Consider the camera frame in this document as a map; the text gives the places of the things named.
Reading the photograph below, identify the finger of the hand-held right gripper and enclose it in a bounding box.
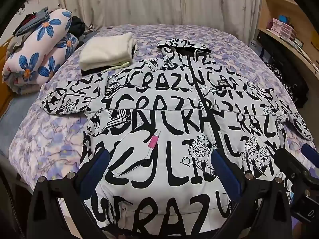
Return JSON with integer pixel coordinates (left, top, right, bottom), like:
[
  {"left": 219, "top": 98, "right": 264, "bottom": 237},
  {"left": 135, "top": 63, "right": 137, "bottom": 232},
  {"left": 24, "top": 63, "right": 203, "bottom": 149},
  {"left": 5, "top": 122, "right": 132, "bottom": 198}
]
[
  {"left": 274, "top": 148, "right": 312, "bottom": 183},
  {"left": 301, "top": 144, "right": 319, "bottom": 169}
]

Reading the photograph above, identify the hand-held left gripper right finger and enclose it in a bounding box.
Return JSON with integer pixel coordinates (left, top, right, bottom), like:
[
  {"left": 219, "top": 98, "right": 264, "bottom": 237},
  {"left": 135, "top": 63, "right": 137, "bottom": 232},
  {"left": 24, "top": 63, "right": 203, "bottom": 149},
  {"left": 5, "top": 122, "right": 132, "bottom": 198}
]
[{"left": 211, "top": 149, "right": 292, "bottom": 239}]

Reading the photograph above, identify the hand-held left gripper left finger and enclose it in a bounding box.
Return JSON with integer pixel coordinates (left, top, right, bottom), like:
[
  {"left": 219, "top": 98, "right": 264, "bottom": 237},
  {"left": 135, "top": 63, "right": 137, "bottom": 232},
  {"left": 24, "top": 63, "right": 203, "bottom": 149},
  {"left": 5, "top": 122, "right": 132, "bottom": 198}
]
[{"left": 26, "top": 148, "right": 111, "bottom": 239}]

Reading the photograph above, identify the white black-lettered jacket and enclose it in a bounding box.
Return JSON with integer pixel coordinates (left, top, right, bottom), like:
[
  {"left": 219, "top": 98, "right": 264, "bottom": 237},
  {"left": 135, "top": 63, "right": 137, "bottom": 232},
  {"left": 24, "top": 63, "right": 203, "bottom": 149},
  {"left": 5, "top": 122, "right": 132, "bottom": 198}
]
[{"left": 37, "top": 37, "right": 314, "bottom": 229}]

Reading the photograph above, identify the grey clothes pile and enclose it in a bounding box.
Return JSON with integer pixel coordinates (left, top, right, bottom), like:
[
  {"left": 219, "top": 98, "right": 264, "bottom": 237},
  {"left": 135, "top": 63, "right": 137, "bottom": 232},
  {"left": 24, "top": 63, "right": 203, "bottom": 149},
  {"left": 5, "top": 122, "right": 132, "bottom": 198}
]
[{"left": 12, "top": 6, "right": 52, "bottom": 37}]

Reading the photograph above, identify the purple floral bedspread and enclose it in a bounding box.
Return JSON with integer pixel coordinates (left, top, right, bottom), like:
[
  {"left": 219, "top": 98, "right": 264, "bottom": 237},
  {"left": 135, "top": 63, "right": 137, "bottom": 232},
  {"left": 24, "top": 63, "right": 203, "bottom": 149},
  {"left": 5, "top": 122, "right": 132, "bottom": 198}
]
[{"left": 0, "top": 24, "right": 319, "bottom": 239}]

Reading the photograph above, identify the black folded garment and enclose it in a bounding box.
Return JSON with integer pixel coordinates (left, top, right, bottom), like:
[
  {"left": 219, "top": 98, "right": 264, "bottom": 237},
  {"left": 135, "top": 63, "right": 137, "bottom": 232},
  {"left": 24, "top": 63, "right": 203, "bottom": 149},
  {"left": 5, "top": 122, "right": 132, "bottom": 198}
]
[{"left": 81, "top": 43, "right": 138, "bottom": 77}]

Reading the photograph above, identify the light green folded garment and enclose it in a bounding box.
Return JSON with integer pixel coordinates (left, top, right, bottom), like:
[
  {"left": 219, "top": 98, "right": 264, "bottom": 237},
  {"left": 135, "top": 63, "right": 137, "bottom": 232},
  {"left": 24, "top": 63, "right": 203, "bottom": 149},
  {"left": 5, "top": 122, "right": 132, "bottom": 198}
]
[{"left": 107, "top": 60, "right": 133, "bottom": 71}]

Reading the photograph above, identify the cream folded garment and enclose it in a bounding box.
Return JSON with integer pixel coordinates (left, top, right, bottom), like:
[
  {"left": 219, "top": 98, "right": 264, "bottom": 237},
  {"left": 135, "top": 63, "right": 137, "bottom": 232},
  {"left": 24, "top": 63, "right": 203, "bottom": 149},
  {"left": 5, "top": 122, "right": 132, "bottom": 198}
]
[{"left": 79, "top": 31, "right": 136, "bottom": 71}]

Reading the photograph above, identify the white cardboard box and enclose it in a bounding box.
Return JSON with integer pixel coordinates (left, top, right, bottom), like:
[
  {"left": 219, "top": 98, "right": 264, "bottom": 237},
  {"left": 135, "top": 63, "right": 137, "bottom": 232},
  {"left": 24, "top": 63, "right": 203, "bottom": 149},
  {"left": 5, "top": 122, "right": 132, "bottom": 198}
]
[{"left": 249, "top": 39, "right": 265, "bottom": 56}]

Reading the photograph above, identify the blue-flowered folded quilt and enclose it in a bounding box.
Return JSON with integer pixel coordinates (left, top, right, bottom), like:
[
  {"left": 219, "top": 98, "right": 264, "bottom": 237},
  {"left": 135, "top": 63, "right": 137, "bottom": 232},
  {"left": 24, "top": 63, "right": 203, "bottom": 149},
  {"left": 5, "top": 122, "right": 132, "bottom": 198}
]
[{"left": 2, "top": 8, "right": 80, "bottom": 94}]

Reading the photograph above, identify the stack of pink boxes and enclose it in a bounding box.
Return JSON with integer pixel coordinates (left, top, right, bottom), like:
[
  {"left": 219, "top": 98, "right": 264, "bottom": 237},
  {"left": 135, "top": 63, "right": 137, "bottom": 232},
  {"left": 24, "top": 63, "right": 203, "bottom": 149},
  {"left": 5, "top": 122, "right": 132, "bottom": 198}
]
[{"left": 266, "top": 17, "right": 299, "bottom": 41}]

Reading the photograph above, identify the black cloth bundle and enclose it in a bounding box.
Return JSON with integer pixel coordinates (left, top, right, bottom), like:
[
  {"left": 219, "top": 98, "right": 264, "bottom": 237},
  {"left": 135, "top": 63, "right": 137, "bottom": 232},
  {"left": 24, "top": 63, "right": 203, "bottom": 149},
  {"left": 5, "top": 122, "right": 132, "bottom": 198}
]
[{"left": 71, "top": 16, "right": 87, "bottom": 40}]

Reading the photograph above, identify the wooden shelf unit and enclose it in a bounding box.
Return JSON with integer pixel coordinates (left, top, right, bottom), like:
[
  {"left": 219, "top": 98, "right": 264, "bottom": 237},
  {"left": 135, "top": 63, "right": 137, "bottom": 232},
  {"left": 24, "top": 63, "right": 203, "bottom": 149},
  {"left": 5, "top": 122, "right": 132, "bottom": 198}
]
[{"left": 256, "top": 0, "right": 319, "bottom": 80}]

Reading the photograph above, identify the cream curtain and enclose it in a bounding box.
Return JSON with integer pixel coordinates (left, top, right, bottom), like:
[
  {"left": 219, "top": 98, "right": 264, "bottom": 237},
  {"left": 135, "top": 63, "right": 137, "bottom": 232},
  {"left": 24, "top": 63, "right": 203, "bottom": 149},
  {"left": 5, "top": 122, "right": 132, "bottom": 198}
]
[{"left": 53, "top": 0, "right": 263, "bottom": 46}]

